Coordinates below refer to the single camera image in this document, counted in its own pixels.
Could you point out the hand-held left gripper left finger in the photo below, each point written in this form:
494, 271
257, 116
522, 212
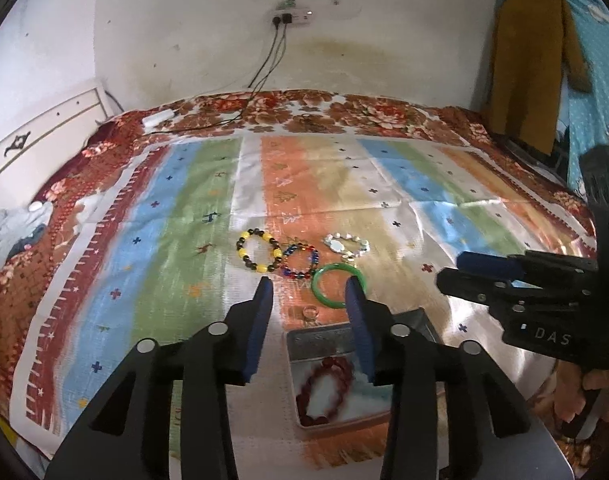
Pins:
257, 330

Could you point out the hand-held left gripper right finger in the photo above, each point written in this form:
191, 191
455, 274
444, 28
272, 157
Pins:
359, 330

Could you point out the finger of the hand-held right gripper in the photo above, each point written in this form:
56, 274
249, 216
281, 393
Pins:
464, 285
482, 262

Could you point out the silver tin box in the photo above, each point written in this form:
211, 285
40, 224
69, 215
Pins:
334, 345

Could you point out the green jade bangle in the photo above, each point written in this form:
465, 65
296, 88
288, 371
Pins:
315, 285

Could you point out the colourful striped mat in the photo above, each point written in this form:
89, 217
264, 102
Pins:
184, 210

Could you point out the mustard brown hanging garment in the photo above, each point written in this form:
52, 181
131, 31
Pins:
524, 60

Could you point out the blue printed hanging cloth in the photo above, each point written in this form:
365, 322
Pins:
599, 85

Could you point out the white charger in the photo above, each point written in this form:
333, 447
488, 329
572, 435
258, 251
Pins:
159, 117

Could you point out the small white cap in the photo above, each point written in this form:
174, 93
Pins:
35, 206

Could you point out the grey crumpled clothing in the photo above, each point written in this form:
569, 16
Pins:
9, 230

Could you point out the yellow plastic bag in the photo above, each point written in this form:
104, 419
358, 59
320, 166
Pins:
4, 430

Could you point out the white bed headboard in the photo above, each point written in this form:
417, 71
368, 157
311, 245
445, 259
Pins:
44, 125

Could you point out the white power strip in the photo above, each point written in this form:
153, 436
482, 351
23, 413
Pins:
299, 15

